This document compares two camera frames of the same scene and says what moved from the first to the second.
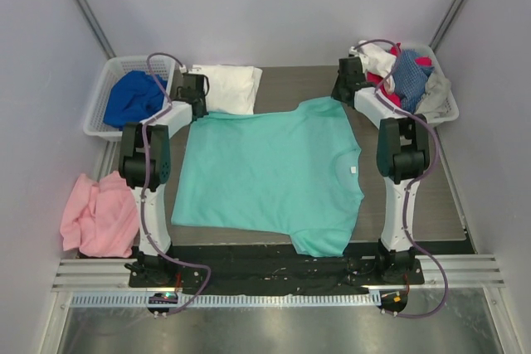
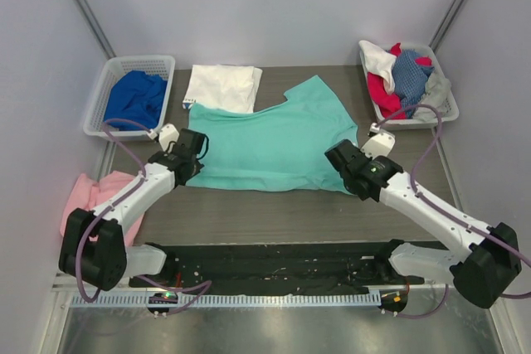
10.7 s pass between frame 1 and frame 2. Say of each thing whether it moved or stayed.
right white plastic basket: stayed
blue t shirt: stayed
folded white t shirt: stayed
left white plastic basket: stayed
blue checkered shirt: stayed
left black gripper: moved
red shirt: stayed
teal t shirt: moved
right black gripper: moved
